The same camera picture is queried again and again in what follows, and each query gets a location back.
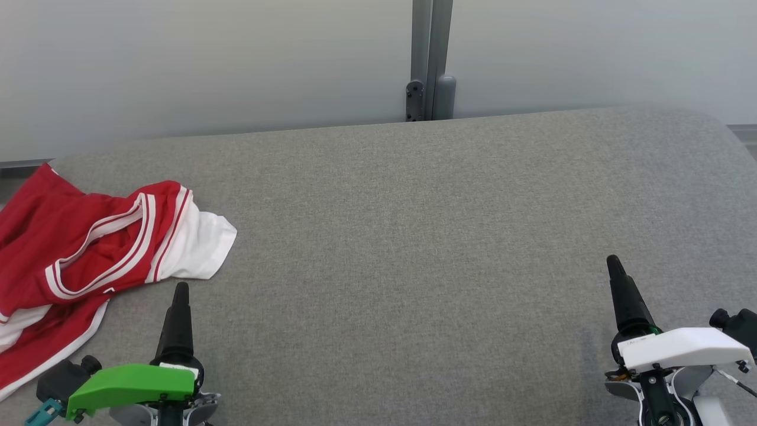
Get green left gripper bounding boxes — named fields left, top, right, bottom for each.
left=65, top=282, right=205, bottom=422

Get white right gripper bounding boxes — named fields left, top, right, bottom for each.
left=606, top=255, right=756, bottom=373

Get red white-trimmed shorts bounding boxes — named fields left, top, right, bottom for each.
left=0, top=163, right=111, bottom=403

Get red white-sleeved basketball jersey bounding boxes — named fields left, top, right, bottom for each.
left=0, top=180, right=238, bottom=317

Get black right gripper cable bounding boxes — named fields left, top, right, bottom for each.
left=713, top=366, right=757, bottom=398

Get teal left camera connector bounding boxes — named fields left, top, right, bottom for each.
left=25, top=398, right=64, bottom=425

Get grey cylindrical post bumper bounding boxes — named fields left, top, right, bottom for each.
left=434, top=75, right=457, bottom=120

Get dark post hinge bracket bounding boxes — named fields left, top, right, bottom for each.
left=406, top=80, right=425, bottom=122

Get grey metal post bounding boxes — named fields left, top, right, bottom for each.
left=411, top=0, right=454, bottom=121

